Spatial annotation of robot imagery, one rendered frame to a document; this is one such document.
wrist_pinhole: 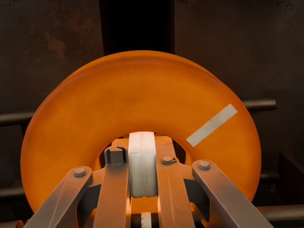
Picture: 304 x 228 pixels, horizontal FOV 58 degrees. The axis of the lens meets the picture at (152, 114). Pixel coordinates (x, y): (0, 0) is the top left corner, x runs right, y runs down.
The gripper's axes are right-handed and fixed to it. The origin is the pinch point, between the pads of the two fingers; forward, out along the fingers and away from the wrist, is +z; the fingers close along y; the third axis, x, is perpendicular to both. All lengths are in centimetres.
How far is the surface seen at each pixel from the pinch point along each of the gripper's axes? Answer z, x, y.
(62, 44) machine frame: 7.2, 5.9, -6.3
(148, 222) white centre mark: -3.0, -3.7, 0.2
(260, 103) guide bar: 5.5, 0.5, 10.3
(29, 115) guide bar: 5.5, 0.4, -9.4
